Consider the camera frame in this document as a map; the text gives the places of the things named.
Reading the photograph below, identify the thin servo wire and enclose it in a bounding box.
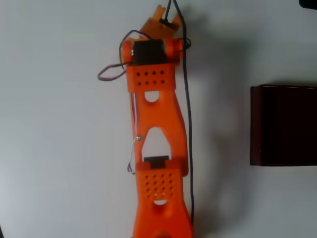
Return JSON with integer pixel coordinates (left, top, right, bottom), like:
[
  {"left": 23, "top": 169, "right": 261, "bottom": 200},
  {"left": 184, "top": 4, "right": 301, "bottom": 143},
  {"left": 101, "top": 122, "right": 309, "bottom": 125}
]
[
  {"left": 127, "top": 92, "right": 140, "bottom": 176},
  {"left": 97, "top": 29, "right": 144, "bottom": 82}
]

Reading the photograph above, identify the black camera cable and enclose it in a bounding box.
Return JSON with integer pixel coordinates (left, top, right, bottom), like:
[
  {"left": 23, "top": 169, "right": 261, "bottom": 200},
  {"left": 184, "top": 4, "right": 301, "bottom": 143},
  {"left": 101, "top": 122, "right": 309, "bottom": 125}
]
[{"left": 162, "top": 0, "right": 197, "bottom": 227}]

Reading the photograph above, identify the dark red box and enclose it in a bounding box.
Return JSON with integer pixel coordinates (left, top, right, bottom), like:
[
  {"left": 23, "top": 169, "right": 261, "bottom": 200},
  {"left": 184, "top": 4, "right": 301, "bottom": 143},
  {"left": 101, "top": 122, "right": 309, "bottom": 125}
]
[{"left": 250, "top": 84, "right": 317, "bottom": 167}]

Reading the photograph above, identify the black object at edge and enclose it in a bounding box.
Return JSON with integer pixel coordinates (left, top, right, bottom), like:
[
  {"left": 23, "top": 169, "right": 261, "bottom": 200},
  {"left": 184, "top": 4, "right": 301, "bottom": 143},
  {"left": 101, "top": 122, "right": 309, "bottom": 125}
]
[{"left": 298, "top": 0, "right": 317, "bottom": 10}]

